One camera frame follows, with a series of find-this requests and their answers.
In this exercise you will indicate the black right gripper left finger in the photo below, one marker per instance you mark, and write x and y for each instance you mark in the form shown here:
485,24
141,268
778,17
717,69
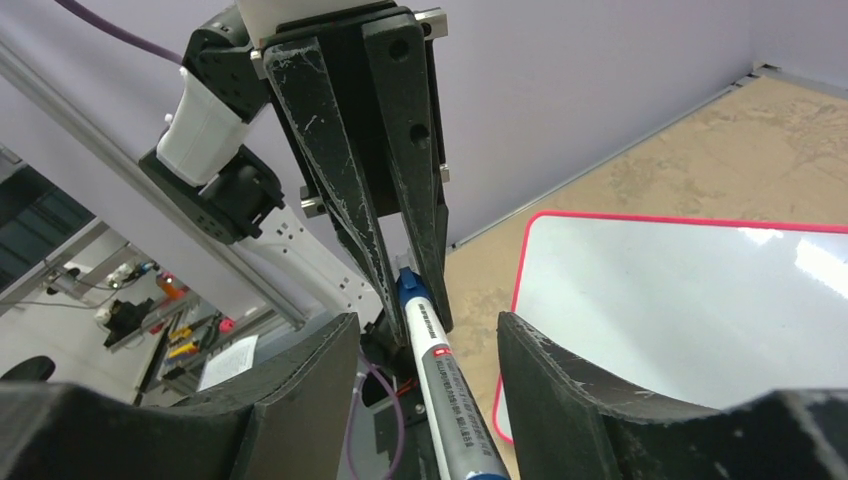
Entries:
283,419

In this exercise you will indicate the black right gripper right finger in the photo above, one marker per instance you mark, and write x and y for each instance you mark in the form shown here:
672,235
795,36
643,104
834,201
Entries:
571,419

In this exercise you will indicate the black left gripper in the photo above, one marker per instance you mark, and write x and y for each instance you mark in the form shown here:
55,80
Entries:
354,86

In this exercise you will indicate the blue whiteboard marker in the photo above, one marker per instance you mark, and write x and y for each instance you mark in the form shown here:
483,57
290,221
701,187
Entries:
462,443

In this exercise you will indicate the red framed whiteboard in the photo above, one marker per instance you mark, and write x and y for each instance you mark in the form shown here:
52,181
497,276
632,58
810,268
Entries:
709,311

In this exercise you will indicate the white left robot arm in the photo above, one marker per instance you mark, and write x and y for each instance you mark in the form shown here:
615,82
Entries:
244,203

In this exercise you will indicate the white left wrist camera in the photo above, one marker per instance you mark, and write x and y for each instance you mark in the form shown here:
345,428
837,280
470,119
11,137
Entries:
203,135

